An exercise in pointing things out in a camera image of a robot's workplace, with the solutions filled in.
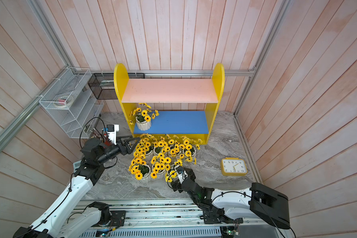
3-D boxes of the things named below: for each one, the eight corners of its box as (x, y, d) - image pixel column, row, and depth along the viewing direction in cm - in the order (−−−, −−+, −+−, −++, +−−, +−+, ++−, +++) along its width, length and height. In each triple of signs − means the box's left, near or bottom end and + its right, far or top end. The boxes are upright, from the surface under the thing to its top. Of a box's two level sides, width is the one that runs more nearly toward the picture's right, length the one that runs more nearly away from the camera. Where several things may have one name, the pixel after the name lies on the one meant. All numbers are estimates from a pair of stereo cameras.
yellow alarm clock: (222, 175, 90) (223, 173, 87) (219, 159, 97) (220, 157, 94) (247, 175, 90) (250, 173, 87) (242, 159, 97) (244, 157, 94)
